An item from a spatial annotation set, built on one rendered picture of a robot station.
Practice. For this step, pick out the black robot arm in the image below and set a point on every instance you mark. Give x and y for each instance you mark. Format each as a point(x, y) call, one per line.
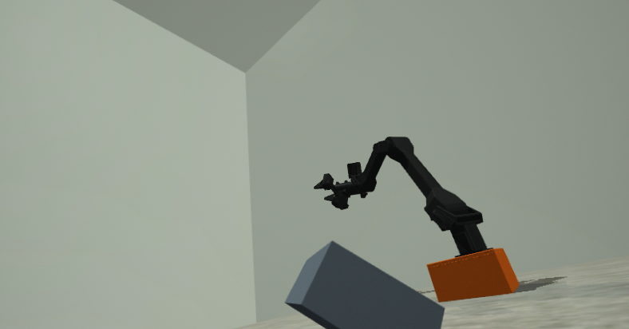
point(448, 210)

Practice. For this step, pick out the dark grey sloped panel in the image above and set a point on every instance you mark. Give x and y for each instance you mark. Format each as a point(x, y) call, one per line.
point(340, 290)

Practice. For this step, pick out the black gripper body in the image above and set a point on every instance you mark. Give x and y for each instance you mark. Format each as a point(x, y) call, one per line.
point(328, 181)

